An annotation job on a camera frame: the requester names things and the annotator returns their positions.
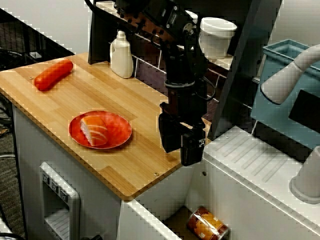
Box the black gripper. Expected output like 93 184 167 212
158 79 210 167

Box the brown beans can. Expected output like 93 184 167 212
186 205 231 240

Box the white toy sink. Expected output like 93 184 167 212
117 124 320 240

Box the red plate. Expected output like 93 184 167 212
68 110 133 150

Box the dark grey shelf unit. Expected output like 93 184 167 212
87 0 283 141

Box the salmon sushi toy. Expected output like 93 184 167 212
79 116 109 147

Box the teal plastic bin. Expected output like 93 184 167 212
249 38 320 151

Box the white detergent bottle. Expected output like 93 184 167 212
109 30 135 79

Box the printed clear white-lidded jar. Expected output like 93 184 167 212
198 16 238 61

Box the grey toy faucet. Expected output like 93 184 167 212
259 43 320 205

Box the red toy sausage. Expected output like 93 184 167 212
34 59 74 92

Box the black mesh barrier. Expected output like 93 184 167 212
0 7 76 73

